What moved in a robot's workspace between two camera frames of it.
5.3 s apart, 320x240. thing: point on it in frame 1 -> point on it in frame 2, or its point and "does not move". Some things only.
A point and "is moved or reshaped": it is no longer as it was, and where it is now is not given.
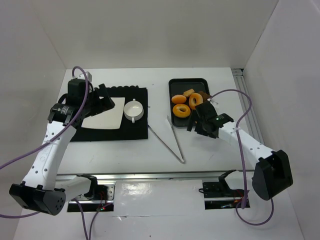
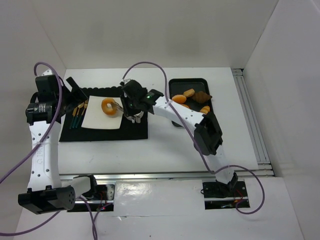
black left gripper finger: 100,106 -> 77,97
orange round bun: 178,99 does not move
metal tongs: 183,161 -> 119,106
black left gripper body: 97,99 -> 75,90
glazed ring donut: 199,98 is moved or reshaped
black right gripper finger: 200,127 -> 131,111
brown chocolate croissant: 205,96 does not move
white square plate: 110,118 does not move
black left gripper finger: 103,92 -> 75,88
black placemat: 128,130 does not move
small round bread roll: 188,92 does not move
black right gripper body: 201,122 -> 127,107
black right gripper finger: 192,120 -> 125,103
